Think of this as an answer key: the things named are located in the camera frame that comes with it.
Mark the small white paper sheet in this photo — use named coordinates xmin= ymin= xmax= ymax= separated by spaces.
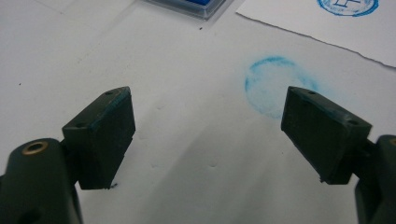
xmin=235 ymin=0 xmax=396 ymax=69

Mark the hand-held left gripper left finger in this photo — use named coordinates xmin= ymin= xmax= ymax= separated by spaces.
xmin=61 ymin=86 xmax=136 ymax=190

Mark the large white table cover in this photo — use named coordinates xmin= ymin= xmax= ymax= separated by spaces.
xmin=0 ymin=0 xmax=396 ymax=224

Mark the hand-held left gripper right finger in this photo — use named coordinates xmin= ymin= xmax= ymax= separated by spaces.
xmin=280 ymin=86 xmax=374 ymax=185

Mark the blue ink pad clear lid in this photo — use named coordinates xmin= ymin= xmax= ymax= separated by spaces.
xmin=144 ymin=0 xmax=234 ymax=21

